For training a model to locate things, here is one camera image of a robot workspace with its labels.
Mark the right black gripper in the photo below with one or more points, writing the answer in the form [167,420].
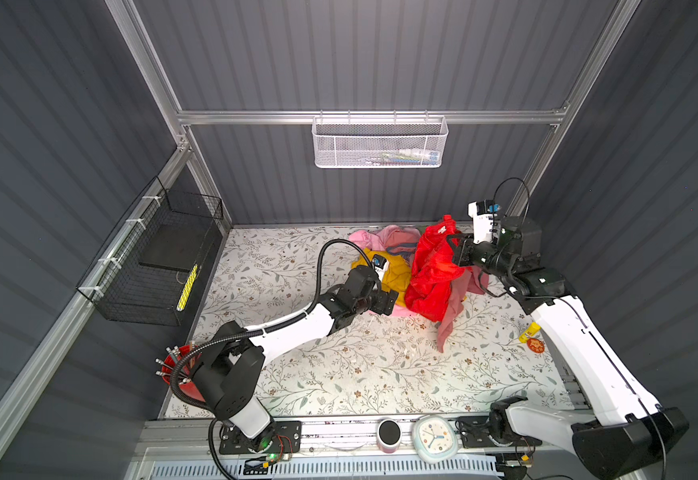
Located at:
[460,248]

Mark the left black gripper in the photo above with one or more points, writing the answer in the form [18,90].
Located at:
[385,302]

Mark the dusty rose shirt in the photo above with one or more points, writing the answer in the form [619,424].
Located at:
[471,281]

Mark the red fleece cloth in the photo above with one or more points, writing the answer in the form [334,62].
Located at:
[433,271]

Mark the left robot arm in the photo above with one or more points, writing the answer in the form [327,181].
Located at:
[227,370]

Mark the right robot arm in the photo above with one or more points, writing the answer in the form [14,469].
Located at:
[626,428]

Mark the yellow cloth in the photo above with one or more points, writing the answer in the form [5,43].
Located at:
[397,277]

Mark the light pink cloth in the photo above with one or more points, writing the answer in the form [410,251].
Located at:
[393,239]

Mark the yellow bottle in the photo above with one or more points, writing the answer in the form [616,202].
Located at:
[532,330]

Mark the floral table mat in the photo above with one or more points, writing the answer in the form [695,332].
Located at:
[380,364]

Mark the small round speaker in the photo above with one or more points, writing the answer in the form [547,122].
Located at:
[388,435]

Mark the white analog clock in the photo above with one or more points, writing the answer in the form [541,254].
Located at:
[434,439]

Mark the white wire mesh basket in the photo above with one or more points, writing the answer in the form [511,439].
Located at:
[381,142]

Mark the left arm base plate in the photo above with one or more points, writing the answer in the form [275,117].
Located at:
[281,437]

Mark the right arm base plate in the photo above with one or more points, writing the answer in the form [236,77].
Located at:
[474,432]

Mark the white perforated cable tray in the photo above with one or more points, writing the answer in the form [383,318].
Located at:
[367,467]

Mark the black wire basket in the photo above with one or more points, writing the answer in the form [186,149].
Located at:
[158,266]

